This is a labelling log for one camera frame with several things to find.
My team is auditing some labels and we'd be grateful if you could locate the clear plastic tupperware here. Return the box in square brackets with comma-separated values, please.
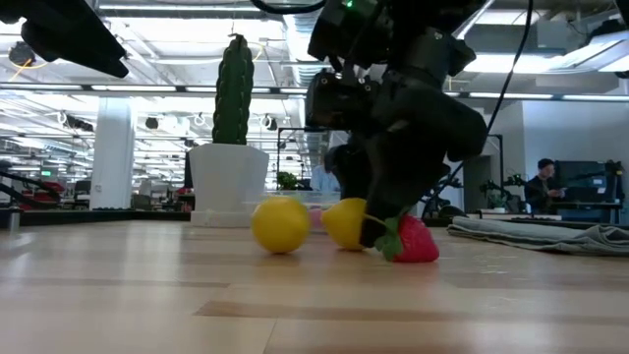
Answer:
[244, 189, 345, 233]

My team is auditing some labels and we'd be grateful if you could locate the tall green cactus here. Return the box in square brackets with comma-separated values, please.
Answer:
[211, 32, 256, 147]

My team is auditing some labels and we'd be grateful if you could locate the silver corrugated ventilation duct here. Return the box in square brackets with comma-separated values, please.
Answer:
[280, 4, 318, 173]

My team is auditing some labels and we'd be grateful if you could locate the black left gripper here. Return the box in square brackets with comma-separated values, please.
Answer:
[0, 0, 131, 80]

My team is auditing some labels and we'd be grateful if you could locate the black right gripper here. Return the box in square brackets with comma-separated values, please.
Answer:
[323, 29, 488, 249]

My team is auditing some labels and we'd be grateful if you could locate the white plant pot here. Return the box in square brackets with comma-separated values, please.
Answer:
[188, 143, 270, 229]

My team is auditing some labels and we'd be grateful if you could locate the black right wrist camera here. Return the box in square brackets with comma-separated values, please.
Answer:
[304, 68, 382, 132]

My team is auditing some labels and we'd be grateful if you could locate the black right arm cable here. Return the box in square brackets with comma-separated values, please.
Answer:
[422, 0, 537, 215]

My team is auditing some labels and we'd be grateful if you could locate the dark computer monitor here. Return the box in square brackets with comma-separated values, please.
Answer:
[553, 159, 613, 204]

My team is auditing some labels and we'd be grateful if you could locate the long ceiling light strip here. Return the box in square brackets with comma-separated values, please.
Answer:
[0, 83, 629, 102]

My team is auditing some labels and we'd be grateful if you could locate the grey folded cloth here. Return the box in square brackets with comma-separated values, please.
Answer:
[446, 215, 629, 258]

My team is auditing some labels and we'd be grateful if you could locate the dark background desk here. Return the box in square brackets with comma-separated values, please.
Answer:
[0, 208, 192, 228]

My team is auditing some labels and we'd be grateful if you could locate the red office chair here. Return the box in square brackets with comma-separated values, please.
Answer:
[38, 180, 66, 203]

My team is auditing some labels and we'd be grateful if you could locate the person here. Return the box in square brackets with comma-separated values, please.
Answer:
[523, 157, 567, 215]
[310, 164, 341, 193]

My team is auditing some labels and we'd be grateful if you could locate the red toy strawberry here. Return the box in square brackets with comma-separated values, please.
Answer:
[375, 210, 441, 265]

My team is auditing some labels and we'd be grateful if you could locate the white building column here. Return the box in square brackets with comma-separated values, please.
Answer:
[89, 96, 138, 210]

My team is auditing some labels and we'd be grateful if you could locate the yellow toy lemon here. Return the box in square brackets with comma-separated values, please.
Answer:
[321, 197, 389, 251]
[251, 196, 312, 256]

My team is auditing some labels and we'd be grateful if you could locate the black ceiling device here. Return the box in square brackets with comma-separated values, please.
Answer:
[8, 41, 39, 68]

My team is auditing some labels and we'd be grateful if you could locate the small green leafy plant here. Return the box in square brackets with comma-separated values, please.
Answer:
[275, 170, 300, 192]

